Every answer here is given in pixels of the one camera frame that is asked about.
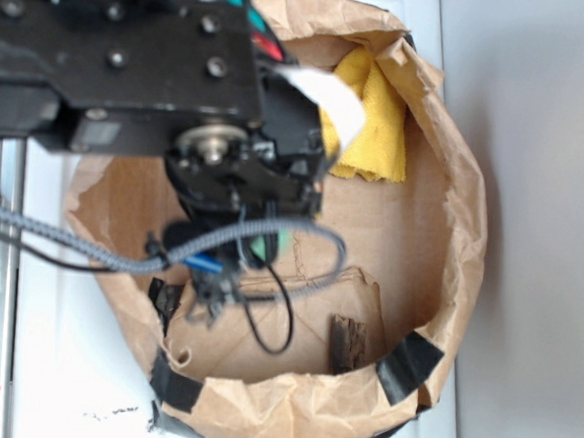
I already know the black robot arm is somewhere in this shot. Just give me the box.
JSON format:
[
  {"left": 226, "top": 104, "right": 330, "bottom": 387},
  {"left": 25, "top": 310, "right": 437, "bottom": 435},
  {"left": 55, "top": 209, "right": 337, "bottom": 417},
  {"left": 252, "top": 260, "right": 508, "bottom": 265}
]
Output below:
[{"left": 0, "top": 0, "right": 329, "bottom": 314}]

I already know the grey braided cable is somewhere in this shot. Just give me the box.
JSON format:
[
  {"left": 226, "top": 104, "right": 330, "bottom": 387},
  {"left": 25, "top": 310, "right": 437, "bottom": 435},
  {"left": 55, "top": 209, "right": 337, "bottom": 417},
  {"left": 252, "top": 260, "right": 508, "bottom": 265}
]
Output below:
[{"left": 0, "top": 196, "right": 349, "bottom": 304}]

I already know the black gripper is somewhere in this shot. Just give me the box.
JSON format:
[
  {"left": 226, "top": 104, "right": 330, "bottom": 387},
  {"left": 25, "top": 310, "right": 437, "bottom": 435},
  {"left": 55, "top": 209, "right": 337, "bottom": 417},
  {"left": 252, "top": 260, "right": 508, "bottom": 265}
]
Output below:
[{"left": 152, "top": 64, "right": 335, "bottom": 327}]

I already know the green foam ball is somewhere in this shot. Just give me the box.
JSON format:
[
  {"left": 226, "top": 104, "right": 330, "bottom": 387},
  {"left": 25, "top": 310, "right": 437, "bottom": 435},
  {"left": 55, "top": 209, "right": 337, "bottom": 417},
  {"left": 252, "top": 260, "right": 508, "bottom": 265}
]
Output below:
[{"left": 249, "top": 230, "right": 292, "bottom": 264}]

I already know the white paper label tag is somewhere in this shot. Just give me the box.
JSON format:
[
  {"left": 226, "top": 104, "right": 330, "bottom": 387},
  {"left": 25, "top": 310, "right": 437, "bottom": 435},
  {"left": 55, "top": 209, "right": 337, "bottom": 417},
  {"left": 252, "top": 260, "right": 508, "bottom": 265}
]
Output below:
[{"left": 274, "top": 64, "right": 366, "bottom": 159}]

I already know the brown paper bag bin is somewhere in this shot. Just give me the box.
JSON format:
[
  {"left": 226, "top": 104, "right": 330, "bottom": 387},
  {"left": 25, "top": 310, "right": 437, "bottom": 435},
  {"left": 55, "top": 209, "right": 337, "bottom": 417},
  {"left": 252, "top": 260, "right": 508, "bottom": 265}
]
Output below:
[{"left": 45, "top": 0, "right": 506, "bottom": 438}]

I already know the dark wood chip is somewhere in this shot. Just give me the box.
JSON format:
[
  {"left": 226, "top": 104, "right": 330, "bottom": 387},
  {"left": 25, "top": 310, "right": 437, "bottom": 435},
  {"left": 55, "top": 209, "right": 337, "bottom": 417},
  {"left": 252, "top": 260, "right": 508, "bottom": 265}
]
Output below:
[{"left": 330, "top": 314, "right": 367, "bottom": 375}]

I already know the yellow microfibre cloth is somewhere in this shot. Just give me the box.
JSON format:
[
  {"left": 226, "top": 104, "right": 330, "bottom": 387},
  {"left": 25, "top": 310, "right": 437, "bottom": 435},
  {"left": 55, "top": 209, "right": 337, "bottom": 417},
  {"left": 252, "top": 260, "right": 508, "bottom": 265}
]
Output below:
[{"left": 330, "top": 46, "right": 407, "bottom": 183}]

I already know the thin black wire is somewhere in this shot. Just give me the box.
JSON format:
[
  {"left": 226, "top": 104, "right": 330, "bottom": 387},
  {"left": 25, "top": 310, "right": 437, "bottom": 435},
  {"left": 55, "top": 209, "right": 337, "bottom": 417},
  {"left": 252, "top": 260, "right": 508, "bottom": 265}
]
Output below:
[{"left": 12, "top": 184, "right": 304, "bottom": 357}]

